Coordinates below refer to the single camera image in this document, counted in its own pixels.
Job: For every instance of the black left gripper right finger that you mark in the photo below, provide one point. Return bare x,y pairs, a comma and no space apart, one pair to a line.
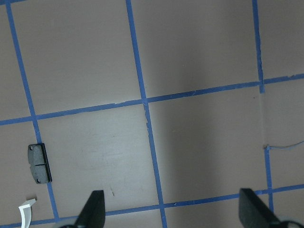
253,212

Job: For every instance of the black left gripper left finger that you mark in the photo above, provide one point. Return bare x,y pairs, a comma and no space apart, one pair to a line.
93,212

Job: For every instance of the white curved plastic arc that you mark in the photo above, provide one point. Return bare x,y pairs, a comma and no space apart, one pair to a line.
26,212

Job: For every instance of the dark grey brake pad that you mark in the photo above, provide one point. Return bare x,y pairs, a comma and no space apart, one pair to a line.
38,161

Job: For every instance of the brown paper table mat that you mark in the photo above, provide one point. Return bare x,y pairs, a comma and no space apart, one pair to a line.
168,106

